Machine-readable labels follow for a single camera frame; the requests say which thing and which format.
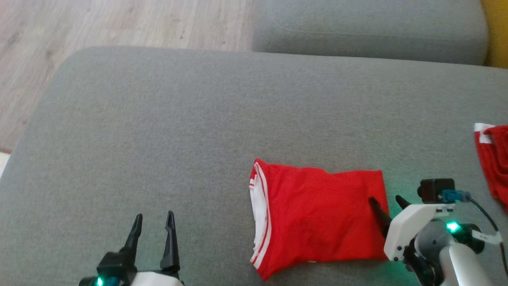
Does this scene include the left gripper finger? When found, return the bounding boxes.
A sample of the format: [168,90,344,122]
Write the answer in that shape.
[119,214,143,263]
[160,211,181,271]

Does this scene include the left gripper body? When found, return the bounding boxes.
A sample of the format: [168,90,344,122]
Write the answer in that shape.
[78,252,185,286]

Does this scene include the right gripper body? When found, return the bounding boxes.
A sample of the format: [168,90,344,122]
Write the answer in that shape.
[383,203,455,285]

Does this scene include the red lettered basketball jersey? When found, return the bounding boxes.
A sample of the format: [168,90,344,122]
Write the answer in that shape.
[249,158,390,281]

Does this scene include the red shorts with white stripe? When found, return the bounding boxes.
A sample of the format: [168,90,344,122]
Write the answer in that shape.
[474,123,508,213]

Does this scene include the large grey sofa seat cushion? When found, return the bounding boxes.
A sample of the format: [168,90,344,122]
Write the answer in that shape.
[0,46,508,286]

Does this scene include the wide yellow sofa back cushion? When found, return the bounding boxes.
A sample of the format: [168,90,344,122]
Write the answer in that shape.
[480,0,508,69]

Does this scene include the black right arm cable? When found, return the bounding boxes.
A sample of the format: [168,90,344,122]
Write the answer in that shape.
[441,190,508,274]

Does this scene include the white right cable tag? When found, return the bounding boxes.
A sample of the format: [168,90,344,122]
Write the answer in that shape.
[472,230,501,244]

